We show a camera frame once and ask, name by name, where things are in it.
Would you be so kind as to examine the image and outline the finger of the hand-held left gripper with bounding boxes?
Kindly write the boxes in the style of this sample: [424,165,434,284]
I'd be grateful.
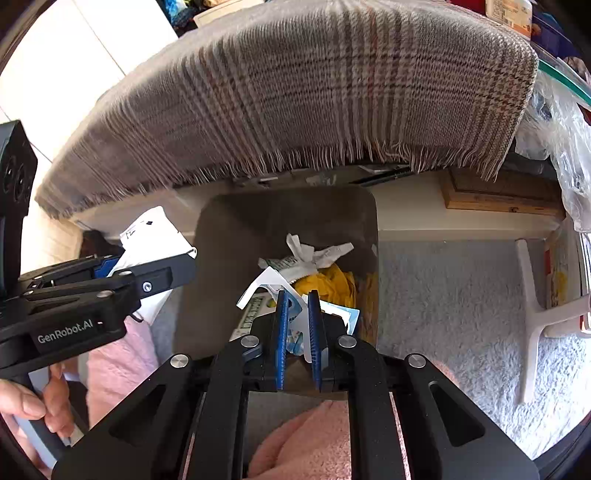
[21,251,198,319]
[17,256,123,291]

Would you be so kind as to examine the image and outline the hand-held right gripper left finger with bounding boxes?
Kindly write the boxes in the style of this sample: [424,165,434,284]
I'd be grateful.
[51,288,291,480]

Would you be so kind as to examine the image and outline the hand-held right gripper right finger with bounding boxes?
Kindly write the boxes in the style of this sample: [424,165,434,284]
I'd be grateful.
[307,290,541,480]

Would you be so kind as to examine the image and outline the white and blue plastic wrapper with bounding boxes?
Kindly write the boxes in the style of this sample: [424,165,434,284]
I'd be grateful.
[286,295,309,358]

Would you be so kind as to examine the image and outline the green printed packet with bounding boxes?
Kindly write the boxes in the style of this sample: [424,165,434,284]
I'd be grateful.
[228,295,278,343]

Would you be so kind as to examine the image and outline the blue and white packet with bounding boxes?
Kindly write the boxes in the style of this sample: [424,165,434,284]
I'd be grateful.
[321,302,361,336]

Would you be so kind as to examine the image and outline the white paper sheet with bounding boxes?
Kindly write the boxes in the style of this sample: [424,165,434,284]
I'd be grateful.
[113,206,198,324]

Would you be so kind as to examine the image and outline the white card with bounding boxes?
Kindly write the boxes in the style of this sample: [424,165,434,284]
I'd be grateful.
[236,270,296,311]

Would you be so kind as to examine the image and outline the yellow wrapper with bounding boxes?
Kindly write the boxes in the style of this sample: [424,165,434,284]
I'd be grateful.
[295,263,357,311]

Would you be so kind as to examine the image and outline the printed white paper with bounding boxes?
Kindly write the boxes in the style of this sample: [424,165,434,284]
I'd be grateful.
[257,233,355,283]

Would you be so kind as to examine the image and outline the person's left hand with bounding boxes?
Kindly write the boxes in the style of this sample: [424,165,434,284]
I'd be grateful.
[0,364,75,438]

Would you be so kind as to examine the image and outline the person's left leg pink trousers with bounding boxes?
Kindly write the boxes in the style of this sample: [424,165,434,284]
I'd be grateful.
[88,318,160,416]

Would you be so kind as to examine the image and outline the person's leg pink trousers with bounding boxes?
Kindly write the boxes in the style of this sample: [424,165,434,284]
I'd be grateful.
[88,318,160,416]
[249,360,460,480]

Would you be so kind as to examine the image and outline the person's right leg pink trousers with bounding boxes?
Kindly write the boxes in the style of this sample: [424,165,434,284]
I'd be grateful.
[249,360,460,480]

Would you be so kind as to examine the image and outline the pale fluffy rug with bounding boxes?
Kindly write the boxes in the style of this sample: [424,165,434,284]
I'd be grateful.
[152,240,583,462]

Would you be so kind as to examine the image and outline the white furniture base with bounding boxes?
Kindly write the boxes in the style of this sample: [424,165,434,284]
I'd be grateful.
[74,174,557,241]

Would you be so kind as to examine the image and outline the white plastic stand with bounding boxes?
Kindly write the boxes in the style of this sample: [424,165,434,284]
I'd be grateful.
[515,239,591,405]

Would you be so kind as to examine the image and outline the grey plaid fringed blanket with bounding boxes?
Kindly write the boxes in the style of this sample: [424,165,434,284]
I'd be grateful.
[34,0,540,217]

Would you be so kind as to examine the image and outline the wooden board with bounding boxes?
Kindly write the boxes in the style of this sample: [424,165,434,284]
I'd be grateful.
[438,168,566,221]

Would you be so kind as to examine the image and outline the white box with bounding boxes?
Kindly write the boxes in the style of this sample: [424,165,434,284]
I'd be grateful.
[194,0,243,29]

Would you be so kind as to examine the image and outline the clear plastic storage box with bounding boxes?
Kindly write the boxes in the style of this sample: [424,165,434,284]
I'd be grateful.
[545,220,591,311]

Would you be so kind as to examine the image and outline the clear plastic bag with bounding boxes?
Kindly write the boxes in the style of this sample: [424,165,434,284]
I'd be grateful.
[515,69,591,232]

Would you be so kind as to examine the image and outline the green plastic strip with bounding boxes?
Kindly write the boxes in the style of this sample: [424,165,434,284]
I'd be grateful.
[538,60,591,106]

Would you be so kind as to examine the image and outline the cardboard box with label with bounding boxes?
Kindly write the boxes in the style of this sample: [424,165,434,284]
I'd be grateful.
[485,0,539,40]

